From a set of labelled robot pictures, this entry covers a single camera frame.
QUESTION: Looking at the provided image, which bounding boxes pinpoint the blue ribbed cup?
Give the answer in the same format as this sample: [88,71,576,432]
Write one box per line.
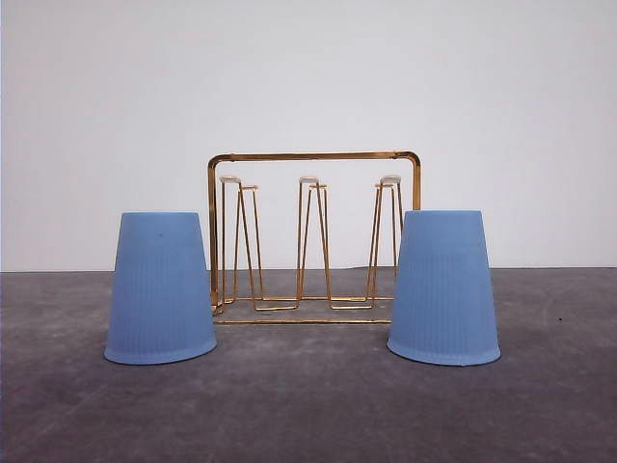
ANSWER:
[104,212,217,365]
[387,210,500,366]

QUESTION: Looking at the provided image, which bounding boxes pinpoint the gold wire cup rack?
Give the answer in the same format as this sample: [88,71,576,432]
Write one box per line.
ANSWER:
[207,150,422,324]

